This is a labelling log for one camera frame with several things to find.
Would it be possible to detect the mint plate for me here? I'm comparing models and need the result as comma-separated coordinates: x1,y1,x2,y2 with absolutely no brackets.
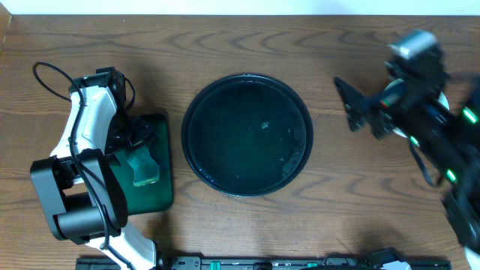
384,79,450,138

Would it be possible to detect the green yellow sponge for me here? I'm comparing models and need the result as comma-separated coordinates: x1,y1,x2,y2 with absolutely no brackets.
125,145,161,187

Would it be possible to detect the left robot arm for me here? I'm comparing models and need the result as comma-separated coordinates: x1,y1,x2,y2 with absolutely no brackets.
30,67,162,269

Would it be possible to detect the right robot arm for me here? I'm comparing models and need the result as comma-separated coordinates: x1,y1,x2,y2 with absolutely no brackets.
334,46,479,269

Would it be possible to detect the dark green rectangular tray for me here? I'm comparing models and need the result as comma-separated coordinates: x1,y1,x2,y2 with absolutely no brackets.
110,113,173,215

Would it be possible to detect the black round tray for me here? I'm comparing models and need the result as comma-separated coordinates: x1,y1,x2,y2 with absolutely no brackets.
181,73,314,197

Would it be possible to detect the black mounting rail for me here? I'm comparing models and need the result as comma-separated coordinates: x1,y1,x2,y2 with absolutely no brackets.
74,256,452,270

